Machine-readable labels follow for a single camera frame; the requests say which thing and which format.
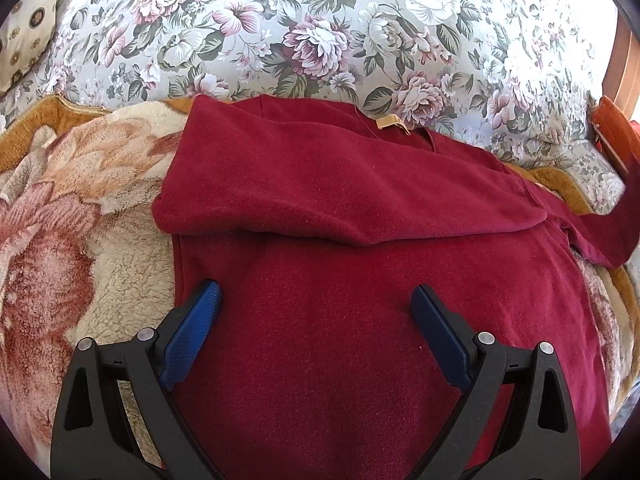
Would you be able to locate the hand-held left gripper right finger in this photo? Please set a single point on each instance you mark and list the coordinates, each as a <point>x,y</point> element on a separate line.
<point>442,332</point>

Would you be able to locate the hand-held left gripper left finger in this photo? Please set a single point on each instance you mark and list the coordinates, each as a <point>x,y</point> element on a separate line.
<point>192,325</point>

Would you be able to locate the dark red sweater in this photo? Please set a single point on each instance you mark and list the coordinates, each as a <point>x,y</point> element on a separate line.
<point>320,210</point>

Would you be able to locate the fleece rose-print blanket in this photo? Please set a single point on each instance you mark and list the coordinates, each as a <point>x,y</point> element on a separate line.
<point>75,210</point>

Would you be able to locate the orange bag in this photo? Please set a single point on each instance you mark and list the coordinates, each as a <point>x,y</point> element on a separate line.
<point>617,130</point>

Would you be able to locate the floral quilt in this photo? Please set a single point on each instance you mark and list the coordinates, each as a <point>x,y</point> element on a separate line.
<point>350,35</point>

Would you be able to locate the cream medallion-print pillow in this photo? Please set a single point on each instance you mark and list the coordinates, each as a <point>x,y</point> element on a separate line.
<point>25,25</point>

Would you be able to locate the wooden bed frame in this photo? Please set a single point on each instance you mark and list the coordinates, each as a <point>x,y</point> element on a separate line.
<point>625,70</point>

